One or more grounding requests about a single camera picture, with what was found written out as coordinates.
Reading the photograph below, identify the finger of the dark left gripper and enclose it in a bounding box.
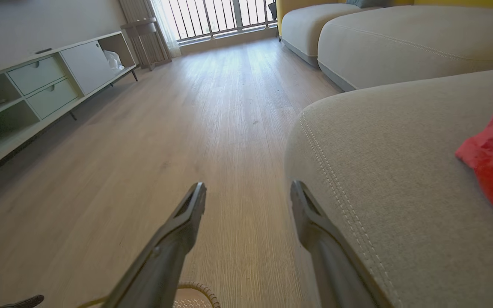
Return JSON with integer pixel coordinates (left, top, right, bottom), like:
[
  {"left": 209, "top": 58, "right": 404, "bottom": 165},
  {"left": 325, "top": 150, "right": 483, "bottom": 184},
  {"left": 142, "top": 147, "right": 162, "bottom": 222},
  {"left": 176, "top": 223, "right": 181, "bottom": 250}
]
[{"left": 0, "top": 294, "right": 45, "bottom": 308}]

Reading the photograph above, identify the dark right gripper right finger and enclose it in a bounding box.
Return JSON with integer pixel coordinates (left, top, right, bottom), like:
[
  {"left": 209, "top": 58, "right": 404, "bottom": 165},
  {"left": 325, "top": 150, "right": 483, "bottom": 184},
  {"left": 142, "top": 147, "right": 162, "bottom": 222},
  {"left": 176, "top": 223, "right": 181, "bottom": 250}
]
[{"left": 290, "top": 180, "right": 395, "bottom": 308}]

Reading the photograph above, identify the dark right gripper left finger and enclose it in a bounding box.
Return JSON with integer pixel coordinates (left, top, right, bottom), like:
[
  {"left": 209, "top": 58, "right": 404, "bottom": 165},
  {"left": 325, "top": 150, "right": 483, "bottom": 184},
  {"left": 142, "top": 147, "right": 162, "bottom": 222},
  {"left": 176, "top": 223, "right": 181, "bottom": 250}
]
[{"left": 101, "top": 182, "right": 207, "bottom": 308}]

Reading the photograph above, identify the grey fabric sofa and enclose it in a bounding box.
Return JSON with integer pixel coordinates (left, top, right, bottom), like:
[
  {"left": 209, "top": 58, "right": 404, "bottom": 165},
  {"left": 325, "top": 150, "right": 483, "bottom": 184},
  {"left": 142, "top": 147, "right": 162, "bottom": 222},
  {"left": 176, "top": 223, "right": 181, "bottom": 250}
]
[{"left": 285, "top": 66, "right": 493, "bottom": 308}]

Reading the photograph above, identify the long grey sofa section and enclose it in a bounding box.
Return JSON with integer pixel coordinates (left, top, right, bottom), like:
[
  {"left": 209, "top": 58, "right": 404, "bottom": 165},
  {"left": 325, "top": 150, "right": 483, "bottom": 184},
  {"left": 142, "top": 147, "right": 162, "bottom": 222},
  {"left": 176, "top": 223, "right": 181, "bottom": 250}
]
[{"left": 318, "top": 5, "right": 493, "bottom": 92}]

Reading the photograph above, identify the small grey sofa section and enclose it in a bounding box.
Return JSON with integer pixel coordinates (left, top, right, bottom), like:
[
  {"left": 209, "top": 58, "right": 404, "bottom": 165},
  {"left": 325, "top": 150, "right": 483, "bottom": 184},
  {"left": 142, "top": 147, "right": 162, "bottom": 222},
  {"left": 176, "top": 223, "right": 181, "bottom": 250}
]
[{"left": 281, "top": 3, "right": 382, "bottom": 67}]

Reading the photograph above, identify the white laundry basket brown rim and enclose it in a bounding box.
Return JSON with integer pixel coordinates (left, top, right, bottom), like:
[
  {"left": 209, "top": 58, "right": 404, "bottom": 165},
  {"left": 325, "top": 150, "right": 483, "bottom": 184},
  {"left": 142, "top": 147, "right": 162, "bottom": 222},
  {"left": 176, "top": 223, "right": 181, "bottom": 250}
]
[{"left": 77, "top": 281, "right": 221, "bottom": 308}]

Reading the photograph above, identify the pale low tv cabinet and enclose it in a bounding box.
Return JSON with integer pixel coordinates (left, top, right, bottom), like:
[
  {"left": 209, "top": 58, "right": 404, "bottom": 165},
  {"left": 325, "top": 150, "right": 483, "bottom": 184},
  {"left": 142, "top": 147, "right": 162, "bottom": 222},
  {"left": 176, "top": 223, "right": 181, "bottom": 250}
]
[{"left": 0, "top": 31, "right": 139, "bottom": 208}]

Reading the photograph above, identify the pale green cabinet drawer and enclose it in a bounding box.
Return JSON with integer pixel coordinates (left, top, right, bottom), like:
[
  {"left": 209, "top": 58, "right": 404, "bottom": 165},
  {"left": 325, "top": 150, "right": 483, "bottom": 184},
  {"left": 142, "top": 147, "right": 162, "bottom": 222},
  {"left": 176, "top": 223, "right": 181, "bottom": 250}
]
[
  {"left": 8, "top": 56, "right": 66, "bottom": 95},
  {"left": 27, "top": 78, "right": 80, "bottom": 119}
]

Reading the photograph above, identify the white plastic bag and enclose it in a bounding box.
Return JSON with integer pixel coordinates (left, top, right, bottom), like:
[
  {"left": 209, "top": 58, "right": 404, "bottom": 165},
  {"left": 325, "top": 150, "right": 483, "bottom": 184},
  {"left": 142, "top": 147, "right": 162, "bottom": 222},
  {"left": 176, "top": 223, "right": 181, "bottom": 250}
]
[{"left": 103, "top": 50, "right": 125, "bottom": 71}]

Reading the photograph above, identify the white cabinet door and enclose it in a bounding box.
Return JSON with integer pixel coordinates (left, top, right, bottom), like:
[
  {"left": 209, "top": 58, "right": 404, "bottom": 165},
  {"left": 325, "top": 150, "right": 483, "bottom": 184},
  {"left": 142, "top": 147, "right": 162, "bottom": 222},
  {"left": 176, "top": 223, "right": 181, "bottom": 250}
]
[{"left": 60, "top": 41, "right": 116, "bottom": 95}]

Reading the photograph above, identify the beige round side table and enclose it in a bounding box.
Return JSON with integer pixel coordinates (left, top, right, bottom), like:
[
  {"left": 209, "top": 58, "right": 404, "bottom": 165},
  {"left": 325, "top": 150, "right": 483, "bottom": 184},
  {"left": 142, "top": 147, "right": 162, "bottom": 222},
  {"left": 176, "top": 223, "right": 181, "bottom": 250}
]
[{"left": 120, "top": 17, "right": 158, "bottom": 71}]

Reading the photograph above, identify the white sheer curtain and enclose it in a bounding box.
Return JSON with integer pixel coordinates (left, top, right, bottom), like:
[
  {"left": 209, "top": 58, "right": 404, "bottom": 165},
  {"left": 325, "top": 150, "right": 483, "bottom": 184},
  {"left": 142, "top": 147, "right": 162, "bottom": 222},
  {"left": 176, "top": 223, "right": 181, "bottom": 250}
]
[{"left": 150, "top": 0, "right": 182, "bottom": 58}]

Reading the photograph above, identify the beige curtain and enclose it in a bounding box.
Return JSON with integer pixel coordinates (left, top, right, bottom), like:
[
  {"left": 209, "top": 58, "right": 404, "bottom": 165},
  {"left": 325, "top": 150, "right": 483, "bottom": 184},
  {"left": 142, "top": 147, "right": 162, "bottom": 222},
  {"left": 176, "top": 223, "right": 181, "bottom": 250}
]
[{"left": 118, "top": 0, "right": 172, "bottom": 67}]

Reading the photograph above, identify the balcony window railing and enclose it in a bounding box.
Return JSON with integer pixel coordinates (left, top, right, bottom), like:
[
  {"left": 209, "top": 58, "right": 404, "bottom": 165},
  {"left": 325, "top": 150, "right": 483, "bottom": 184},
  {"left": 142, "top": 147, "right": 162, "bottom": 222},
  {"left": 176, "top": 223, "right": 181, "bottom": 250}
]
[{"left": 161, "top": 0, "right": 278, "bottom": 43}]

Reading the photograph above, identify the dark teal cushion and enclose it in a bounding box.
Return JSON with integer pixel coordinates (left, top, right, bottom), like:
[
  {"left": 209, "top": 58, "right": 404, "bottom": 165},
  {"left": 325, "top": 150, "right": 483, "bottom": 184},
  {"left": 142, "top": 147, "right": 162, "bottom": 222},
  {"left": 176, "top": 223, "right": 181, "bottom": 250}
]
[{"left": 345, "top": 0, "right": 395, "bottom": 9}]

